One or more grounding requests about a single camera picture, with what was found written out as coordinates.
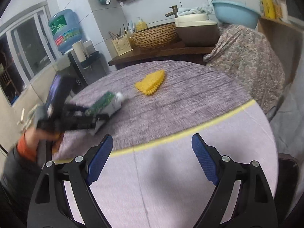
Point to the brown white rice cooker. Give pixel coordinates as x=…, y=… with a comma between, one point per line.
x=197, y=30

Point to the green white milk carton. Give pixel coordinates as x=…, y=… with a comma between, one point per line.
x=104, y=108

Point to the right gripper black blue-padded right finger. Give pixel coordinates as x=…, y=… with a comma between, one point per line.
x=255, y=206

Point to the left hand orange sleeve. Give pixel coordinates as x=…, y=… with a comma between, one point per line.
x=28, y=143

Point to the dark brown trash bin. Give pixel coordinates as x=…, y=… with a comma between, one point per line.
x=287, y=182

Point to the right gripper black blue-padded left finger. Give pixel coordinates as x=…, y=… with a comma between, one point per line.
x=49, y=206

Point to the floral patterned cloth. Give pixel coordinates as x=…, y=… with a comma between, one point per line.
x=247, y=56

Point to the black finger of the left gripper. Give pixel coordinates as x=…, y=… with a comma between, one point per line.
x=81, y=118

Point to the white fabric cover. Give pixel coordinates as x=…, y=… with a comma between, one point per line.
x=287, y=126

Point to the yellow soap bottle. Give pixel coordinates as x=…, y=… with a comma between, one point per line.
x=141, y=25

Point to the woven wicker basket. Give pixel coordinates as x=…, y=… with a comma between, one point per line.
x=156, y=37

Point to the blue water jug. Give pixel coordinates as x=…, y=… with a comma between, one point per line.
x=65, y=29

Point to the brass faucet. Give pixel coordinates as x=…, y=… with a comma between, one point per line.
x=174, y=12

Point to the beige chopstick holder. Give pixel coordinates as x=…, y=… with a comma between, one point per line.
x=121, y=41

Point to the yellow honeycomb sponge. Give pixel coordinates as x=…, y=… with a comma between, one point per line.
x=151, y=82

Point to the light blue plastic basin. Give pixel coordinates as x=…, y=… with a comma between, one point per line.
x=235, y=13

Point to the black water dispenser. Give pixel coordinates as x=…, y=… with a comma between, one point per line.
x=88, y=71

